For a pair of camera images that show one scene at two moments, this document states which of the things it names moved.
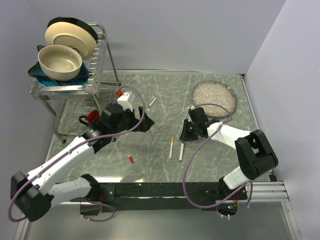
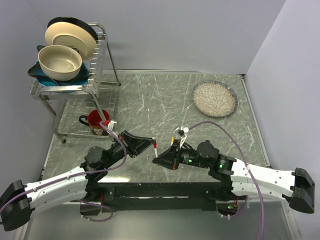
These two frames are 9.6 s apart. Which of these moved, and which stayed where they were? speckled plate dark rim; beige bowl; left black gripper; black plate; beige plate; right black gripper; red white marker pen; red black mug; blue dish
Moved: red white marker pen; left black gripper; right black gripper
Stayed: black plate; red black mug; blue dish; beige plate; speckled plate dark rim; beige bowl
